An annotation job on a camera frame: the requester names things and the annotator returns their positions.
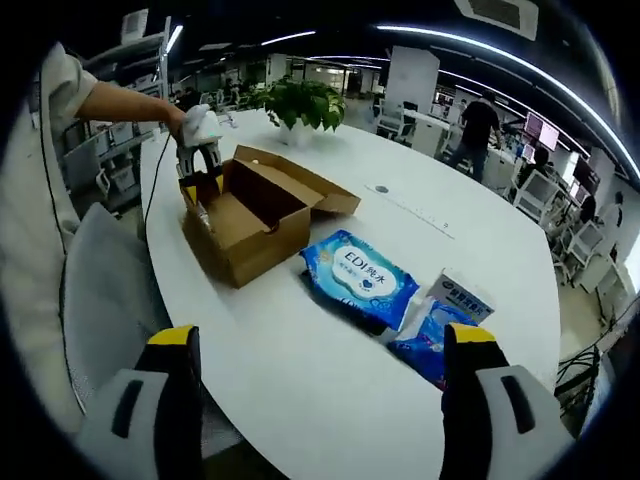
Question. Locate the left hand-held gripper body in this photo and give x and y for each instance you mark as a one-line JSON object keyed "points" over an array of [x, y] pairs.
{"points": [[200, 127]]}

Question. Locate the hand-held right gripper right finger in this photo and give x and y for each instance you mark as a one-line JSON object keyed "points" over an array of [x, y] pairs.
{"points": [[470, 400]]}

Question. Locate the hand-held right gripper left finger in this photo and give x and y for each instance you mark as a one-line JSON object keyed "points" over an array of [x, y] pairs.
{"points": [[175, 400]]}

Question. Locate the blue translucent plastic pack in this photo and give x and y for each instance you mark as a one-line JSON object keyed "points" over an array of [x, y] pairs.
{"points": [[425, 350]]}

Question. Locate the brown cardboard shoe box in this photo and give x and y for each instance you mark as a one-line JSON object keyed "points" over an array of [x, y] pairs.
{"points": [[250, 250]]}

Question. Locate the white medicine box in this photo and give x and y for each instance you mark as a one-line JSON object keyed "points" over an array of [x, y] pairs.
{"points": [[465, 295]]}

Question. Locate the blue white wet wipes pack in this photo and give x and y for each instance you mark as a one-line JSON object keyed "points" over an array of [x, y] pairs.
{"points": [[360, 275]]}

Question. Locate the small black tabletop items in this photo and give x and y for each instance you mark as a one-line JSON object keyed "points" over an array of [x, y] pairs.
{"points": [[230, 120]]}

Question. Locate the grey metal shelf rack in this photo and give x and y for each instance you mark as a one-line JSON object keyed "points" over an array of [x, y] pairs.
{"points": [[130, 60]]}

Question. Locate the potted green plant white pot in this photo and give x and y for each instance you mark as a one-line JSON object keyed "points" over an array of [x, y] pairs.
{"points": [[305, 105]]}

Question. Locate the grey mesh office chair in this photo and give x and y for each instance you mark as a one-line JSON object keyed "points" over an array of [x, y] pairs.
{"points": [[110, 280]]}

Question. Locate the round grey table grommet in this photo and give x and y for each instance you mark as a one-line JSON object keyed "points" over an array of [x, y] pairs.
{"points": [[382, 188]]}

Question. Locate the person's white shirt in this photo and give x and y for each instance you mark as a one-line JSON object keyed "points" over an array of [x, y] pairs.
{"points": [[30, 250]]}

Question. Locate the white office chair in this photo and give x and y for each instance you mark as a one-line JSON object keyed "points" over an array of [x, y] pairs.
{"points": [[537, 197], [391, 117]]}

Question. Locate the white square pillar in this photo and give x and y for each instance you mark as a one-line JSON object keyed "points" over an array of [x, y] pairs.
{"points": [[414, 80]]}

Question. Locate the long curved ceiling light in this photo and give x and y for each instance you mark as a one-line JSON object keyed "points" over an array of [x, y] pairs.
{"points": [[500, 52]]}

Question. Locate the ceiling air conditioner unit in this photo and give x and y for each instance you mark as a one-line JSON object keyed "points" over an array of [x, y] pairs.
{"points": [[500, 17]]}

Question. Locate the pink wall screen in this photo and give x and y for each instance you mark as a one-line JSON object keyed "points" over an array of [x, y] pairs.
{"points": [[542, 131]]}

